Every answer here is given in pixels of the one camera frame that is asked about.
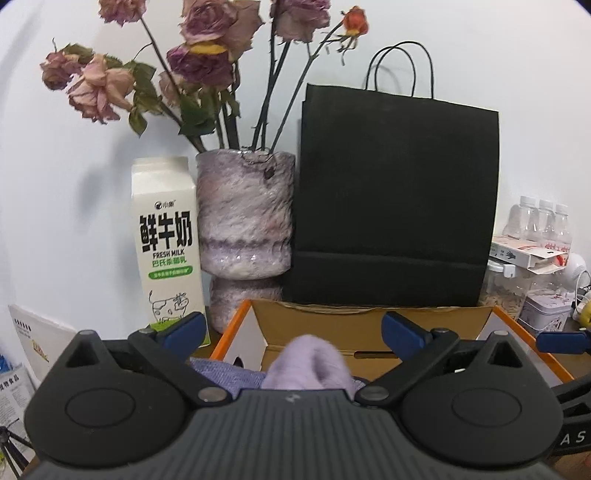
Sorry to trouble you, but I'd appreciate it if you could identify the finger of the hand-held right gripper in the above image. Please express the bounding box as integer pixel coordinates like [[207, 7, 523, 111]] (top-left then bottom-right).
[[551, 375, 591, 408], [536, 330, 591, 356]]

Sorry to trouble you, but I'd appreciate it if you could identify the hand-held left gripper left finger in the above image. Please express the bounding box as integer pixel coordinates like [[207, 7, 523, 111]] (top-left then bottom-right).
[[60, 311, 232, 408]]

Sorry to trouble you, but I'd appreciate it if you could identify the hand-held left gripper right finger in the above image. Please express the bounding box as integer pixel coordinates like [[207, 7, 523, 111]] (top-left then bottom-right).
[[355, 311, 532, 408]]

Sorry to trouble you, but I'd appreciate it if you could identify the purple woven cloth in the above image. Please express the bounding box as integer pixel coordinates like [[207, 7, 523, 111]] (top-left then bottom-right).
[[188, 356, 370, 398]]

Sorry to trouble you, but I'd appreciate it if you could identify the red cardboard box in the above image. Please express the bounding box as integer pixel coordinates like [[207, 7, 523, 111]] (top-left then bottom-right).
[[210, 298, 576, 385]]

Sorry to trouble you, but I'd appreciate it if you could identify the fluffy purple sock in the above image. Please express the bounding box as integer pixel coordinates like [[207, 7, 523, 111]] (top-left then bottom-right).
[[262, 335, 357, 398]]

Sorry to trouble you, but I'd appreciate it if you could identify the pale printed tin box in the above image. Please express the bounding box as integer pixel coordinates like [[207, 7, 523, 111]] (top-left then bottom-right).
[[518, 288, 574, 336]]

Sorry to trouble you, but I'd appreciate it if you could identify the white round device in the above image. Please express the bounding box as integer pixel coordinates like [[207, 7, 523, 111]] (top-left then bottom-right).
[[564, 253, 591, 291]]

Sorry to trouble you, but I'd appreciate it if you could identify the clear plastic food container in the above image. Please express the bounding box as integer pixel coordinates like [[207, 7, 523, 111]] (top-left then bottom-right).
[[479, 258, 539, 320]]

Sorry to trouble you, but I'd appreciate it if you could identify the white green milk carton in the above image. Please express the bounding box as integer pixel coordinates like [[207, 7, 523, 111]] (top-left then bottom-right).
[[130, 156, 212, 348]]

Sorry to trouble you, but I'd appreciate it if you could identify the flat white red carton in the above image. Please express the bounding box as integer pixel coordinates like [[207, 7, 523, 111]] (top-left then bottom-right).
[[489, 235, 571, 274]]

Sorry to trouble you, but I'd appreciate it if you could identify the mottled purple vase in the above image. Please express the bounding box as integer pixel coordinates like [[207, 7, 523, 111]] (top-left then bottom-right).
[[195, 148, 297, 334]]

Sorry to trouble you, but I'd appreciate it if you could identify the black paper bag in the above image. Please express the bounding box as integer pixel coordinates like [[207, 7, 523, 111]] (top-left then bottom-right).
[[281, 41, 501, 308]]

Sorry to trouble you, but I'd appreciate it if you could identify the white board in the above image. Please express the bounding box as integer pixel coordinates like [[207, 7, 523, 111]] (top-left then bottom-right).
[[8, 304, 78, 385]]

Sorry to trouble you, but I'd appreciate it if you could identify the blue white paper packet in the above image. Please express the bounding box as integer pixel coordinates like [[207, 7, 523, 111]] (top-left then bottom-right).
[[0, 354, 38, 428]]

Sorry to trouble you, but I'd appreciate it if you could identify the black light stand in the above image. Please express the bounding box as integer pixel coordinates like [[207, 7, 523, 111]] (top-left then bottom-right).
[[0, 425, 34, 478]]

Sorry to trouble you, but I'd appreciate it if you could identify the dried pink rose bouquet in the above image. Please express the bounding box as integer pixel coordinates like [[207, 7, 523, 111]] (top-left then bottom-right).
[[39, 0, 370, 154]]

